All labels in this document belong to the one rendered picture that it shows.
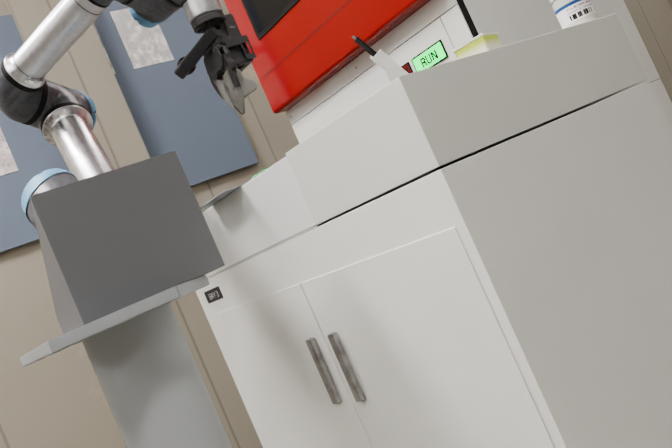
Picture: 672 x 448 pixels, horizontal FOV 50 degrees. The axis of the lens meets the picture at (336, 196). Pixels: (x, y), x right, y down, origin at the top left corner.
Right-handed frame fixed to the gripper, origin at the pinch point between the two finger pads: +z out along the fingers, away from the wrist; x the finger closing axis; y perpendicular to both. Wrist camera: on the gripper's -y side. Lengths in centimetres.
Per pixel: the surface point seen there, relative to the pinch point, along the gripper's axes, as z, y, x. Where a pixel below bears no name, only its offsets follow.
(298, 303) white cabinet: 41.4, -4.5, 1.7
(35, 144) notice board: -55, 17, 185
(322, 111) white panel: -4, 58, 48
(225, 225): 20.1, -4.1, 17.4
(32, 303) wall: 8, -8, 188
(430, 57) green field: 1, 58, -1
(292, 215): 25.1, -4.1, -8.9
